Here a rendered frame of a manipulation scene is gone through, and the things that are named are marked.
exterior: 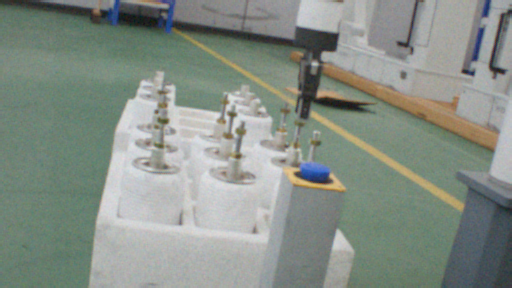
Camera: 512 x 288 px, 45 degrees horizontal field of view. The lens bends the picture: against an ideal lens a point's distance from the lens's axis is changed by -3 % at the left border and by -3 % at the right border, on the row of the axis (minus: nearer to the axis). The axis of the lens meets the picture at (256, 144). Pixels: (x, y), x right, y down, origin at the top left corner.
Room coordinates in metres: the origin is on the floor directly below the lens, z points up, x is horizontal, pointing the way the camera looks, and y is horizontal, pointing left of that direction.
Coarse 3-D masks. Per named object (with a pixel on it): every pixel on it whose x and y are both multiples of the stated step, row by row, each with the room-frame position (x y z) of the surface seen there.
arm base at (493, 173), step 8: (504, 120) 1.02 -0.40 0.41; (504, 128) 1.02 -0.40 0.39; (504, 136) 1.01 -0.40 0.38; (504, 144) 1.00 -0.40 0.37; (496, 152) 1.02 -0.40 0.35; (504, 152) 1.00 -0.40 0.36; (496, 160) 1.01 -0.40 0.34; (504, 160) 1.00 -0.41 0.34; (496, 168) 1.01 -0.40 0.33; (504, 168) 0.99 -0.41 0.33; (496, 176) 1.00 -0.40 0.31; (504, 176) 0.99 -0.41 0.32; (496, 184) 1.00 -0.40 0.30; (504, 184) 0.99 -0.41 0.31
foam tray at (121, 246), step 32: (96, 224) 0.83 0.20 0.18; (128, 224) 0.84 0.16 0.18; (160, 224) 0.87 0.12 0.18; (192, 224) 0.89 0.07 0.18; (256, 224) 0.95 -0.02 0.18; (96, 256) 0.83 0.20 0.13; (128, 256) 0.84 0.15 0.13; (160, 256) 0.85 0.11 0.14; (192, 256) 0.86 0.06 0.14; (224, 256) 0.87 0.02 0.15; (256, 256) 0.87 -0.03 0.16; (352, 256) 0.90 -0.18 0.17
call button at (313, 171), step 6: (306, 162) 0.80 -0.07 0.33; (300, 168) 0.78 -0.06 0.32; (306, 168) 0.77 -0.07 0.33; (312, 168) 0.77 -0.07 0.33; (318, 168) 0.78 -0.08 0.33; (324, 168) 0.78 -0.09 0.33; (306, 174) 0.77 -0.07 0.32; (312, 174) 0.77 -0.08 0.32; (318, 174) 0.77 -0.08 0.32; (324, 174) 0.77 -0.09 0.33; (318, 180) 0.77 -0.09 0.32; (324, 180) 0.78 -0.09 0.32
